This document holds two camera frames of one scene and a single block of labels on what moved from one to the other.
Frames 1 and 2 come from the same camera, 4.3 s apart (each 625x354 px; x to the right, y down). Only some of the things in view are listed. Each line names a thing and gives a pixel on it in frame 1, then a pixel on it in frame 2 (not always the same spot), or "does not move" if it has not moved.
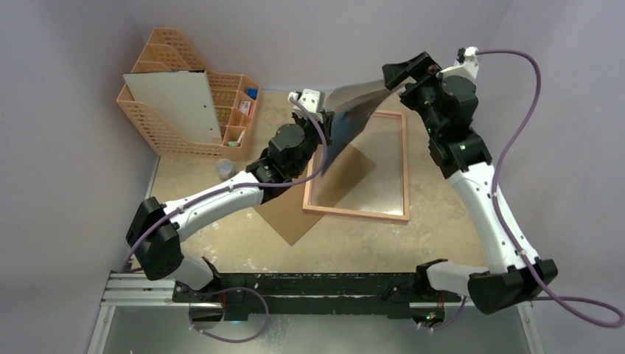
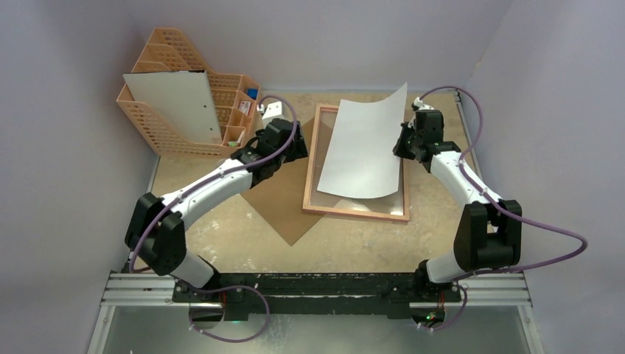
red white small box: (245, 106) does not move
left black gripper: (326, 127) → (296, 148)
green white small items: (236, 143) does not move
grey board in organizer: (184, 98) does not move
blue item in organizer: (252, 93) does not move
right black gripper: (413, 88) → (404, 144)
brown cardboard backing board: (344, 172) → (280, 197)
